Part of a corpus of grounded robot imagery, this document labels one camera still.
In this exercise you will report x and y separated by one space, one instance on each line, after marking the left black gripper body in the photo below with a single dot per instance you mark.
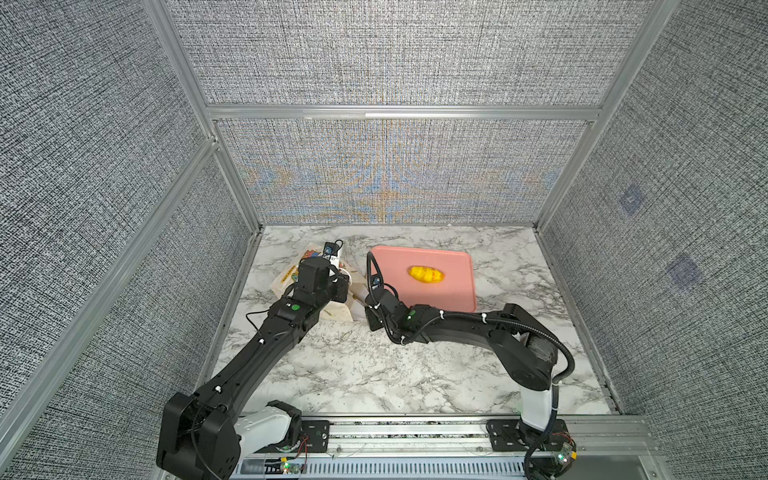
335 292

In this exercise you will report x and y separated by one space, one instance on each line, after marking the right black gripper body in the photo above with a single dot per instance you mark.
374 323

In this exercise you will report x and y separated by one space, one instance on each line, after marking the white paper bag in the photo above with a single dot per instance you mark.
352 310

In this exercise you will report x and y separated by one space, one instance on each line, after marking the oval yellow fake bread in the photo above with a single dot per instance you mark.
426 275

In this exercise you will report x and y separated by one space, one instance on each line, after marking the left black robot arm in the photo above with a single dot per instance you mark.
204 435

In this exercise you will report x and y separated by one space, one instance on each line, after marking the pink plastic tray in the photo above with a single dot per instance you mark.
455 293

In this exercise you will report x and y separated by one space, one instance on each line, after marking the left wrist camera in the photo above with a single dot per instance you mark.
331 252

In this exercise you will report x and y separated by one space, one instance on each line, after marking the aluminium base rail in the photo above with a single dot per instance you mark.
458 446

